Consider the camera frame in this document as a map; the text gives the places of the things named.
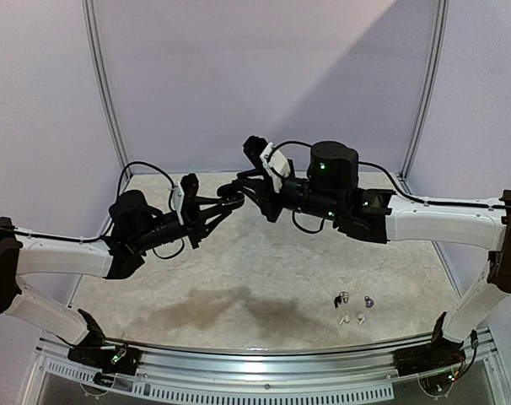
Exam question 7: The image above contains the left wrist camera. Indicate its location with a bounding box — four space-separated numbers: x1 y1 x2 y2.
171 173 199 225

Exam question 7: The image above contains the aluminium left corner post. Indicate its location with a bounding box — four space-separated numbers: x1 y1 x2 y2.
82 0 128 167

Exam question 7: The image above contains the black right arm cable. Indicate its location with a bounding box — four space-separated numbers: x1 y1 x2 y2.
272 140 511 212

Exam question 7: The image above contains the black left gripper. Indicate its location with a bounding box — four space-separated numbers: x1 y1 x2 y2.
132 197 231 253

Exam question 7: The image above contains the purple earbud right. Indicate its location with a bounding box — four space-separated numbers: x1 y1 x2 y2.
364 296 374 308

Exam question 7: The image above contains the aluminium corner post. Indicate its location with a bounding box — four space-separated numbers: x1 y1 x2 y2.
82 0 128 167
399 0 449 182

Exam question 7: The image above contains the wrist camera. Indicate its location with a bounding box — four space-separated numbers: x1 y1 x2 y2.
243 135 293 193
171 173 199 225

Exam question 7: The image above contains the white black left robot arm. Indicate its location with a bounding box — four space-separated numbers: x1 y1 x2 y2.
0 190 244 375

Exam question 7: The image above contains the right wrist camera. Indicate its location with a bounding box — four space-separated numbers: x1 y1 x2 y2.
243 135 293 193

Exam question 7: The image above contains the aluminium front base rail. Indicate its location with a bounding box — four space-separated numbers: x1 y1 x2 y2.
23 328 511 404

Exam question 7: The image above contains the black gold earbud charging case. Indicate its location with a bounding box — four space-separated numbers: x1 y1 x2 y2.
217 181 245 210

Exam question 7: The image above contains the aluminium right corner post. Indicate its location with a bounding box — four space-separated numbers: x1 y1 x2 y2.
399 0 449 182

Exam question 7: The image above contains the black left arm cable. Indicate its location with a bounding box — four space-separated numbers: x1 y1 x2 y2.
0 161 176 246

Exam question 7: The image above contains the aluminium back wall rail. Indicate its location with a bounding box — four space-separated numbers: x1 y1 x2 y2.
128 169 402 175

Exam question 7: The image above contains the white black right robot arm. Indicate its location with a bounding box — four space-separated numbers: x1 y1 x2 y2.
235 136 511 375

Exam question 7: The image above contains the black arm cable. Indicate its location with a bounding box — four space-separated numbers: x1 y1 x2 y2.
272 140 511 212
0 161 176 246

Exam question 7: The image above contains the white earbud left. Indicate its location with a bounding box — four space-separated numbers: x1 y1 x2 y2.
338 315 350 326

